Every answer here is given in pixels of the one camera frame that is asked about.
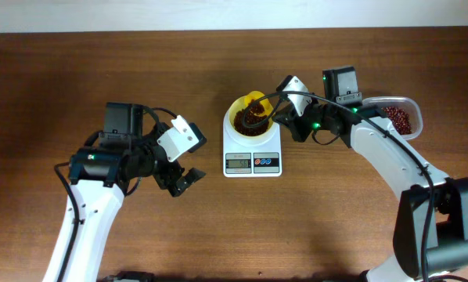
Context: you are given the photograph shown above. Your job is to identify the white digital kitchen scale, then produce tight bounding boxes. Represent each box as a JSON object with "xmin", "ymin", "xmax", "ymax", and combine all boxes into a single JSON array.
[{"xmin": 222, "ymin": 107, "xmax": 283, "ymax": 178}]

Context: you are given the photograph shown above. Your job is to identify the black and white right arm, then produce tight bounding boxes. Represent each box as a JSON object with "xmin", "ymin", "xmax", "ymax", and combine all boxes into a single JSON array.
[{"xmin": 272, "ymin": 67, "xmax": 468, "ymax": 281}]

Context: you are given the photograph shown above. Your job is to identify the red beans in bowl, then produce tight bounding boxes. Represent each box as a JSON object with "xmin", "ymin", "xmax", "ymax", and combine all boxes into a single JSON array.
[{"xmin": 234, "ymin": 110, "xmax": 269, "ymax": 136}]

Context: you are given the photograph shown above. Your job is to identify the yellow plastic bowl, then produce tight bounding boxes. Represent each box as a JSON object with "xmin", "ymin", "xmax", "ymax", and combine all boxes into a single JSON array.
[{"xmin": 228, "ymin": 91, "xmax": 273, "ymax": 137}]

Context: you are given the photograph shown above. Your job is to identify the clear plastic container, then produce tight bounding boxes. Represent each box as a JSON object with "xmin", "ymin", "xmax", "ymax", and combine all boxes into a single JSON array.
[{"xmin": 363, "ymin": 96, "xmax": 423, "ymax": 140}]

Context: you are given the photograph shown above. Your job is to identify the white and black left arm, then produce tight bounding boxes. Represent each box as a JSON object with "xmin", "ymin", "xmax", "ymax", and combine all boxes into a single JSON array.
[{"xmin": 44, "ymin": 103, "xmax": 207, "ymax": 281}]

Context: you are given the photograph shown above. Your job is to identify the yellow plastic measuring scoop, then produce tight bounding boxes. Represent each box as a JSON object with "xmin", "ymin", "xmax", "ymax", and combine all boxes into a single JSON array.
[{"xmin": 243, "ymin": 91, "xmax": 273, "ymax": 117}]

